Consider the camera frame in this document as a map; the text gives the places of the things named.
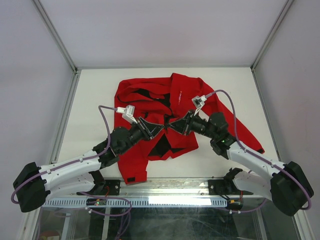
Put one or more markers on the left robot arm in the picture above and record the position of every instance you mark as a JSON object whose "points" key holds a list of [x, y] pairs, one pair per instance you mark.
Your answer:
{"points": [[99, 157]]}

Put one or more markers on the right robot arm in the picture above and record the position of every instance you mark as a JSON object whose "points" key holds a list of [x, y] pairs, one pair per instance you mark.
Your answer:
{"points": [[285, 184]]}

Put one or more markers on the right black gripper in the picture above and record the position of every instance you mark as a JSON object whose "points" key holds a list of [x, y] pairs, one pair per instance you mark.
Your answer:
{"points": [[183, 126]]}

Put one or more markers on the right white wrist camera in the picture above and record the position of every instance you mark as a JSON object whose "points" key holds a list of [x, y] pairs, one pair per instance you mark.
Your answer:
{"points": [[199, 102]]}

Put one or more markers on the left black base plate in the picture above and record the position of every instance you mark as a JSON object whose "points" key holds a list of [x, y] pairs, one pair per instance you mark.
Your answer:
{"points": [[108, 187]]}

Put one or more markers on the aluminium mounting rail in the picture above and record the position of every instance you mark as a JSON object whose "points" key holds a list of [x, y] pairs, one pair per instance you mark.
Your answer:
{"points": [[160, 186]]}

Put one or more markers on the slotted cable duct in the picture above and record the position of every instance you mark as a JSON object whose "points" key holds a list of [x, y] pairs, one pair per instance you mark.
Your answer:
{"points": [[137, 202]]}

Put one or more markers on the aluminium frame post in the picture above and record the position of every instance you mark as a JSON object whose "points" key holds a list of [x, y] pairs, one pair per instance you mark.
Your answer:
{"points": [[54, 34], [272, 33]]}

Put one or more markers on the right aluminium frame post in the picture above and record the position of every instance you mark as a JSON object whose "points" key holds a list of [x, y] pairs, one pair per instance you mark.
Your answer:
{"points": [[272, 33]]}

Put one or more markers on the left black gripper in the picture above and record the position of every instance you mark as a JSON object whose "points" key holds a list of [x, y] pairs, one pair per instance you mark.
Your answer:
{"points": [[152, 129]]}

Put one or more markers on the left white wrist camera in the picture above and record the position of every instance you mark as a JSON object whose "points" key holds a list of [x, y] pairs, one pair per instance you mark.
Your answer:
{"points": [[127, 113]]}

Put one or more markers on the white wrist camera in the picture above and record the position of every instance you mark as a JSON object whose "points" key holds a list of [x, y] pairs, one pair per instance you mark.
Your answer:
{"points": [[127, 113], [199, 102]]}

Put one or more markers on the red zip jacket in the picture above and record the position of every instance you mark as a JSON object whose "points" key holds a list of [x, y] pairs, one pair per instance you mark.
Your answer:
{"points": [[162, 100]]}

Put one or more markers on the left aluminium frame post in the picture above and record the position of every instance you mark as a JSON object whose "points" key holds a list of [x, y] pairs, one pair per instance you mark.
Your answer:
{"points": [[54, 34]]}

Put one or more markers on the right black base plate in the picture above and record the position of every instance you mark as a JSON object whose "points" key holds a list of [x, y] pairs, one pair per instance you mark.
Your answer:
{"points": [[222, 187]]}

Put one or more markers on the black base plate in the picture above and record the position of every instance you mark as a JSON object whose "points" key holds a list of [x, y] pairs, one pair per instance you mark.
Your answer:
{"points": [[222, 187], [108, 187]]}

